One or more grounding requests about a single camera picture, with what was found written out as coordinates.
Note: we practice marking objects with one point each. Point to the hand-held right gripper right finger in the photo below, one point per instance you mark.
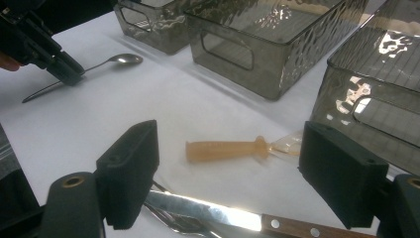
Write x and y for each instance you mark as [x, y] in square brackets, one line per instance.
[340, 172]

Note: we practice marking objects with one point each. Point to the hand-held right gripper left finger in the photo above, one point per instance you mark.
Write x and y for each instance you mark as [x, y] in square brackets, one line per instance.
[128, 172]

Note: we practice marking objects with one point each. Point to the metal spoon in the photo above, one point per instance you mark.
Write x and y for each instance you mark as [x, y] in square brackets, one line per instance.
[127, 59]

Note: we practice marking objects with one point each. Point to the metal fork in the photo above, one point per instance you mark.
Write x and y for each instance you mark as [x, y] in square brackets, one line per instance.
[175, 224]

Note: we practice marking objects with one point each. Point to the grey transparent bin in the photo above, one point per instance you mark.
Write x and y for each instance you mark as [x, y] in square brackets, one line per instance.
[158, 33]
[264, 76]
[379, 82]

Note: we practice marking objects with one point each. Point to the amber plastic spoon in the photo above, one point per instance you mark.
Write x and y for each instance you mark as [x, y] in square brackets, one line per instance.
[224, 150]

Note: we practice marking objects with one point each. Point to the white table cover sheet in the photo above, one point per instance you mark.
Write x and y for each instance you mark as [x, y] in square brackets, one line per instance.
[99, 132]

